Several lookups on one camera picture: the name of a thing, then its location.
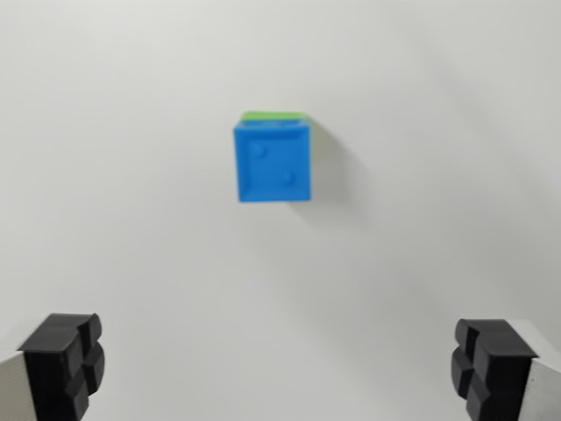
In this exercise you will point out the black-padded silver gripper right finger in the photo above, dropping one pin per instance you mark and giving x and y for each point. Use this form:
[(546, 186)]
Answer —
[(499, 373)]

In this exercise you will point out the green rubber cube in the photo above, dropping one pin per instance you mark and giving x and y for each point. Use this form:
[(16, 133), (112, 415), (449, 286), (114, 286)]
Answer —
[(271, 116)]

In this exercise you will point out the blue rubber cube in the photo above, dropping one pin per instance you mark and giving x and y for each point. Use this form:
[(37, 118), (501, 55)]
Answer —
[(271, 162)]

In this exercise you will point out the black-padded silver gripper left finger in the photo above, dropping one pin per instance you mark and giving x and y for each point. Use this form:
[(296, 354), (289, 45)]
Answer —
[(48, 368)]

